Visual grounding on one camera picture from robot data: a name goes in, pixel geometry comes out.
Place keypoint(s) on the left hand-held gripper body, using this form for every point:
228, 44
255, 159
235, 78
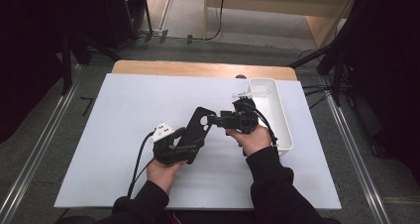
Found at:
165, 153

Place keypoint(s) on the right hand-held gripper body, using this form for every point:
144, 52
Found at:
244, 116

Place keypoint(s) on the black phone case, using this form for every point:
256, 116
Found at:
195, 128

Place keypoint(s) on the long white plastic bin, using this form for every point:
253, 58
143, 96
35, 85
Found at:
280, 118

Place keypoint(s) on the person's left hand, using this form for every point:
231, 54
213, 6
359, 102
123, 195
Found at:
163, 176

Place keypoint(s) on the person's right hand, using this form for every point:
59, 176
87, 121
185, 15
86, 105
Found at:
254, 141

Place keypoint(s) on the small dark knob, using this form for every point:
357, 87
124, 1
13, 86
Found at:
241, 76

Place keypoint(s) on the wooden table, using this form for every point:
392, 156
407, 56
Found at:
198, 68

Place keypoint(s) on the white board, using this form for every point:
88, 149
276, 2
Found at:
132, 98

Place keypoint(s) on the black metal stand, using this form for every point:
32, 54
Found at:
67, 68
337, 82

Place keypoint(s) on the light wooden furniture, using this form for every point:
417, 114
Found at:
264, 6

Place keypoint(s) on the black cabinet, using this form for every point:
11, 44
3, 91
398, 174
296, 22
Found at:
115, 19

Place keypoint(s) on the dark curtain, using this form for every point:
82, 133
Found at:
389, 68

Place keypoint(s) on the black floor bracket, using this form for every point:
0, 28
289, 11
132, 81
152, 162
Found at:
148, 37
163, 36
189, 39

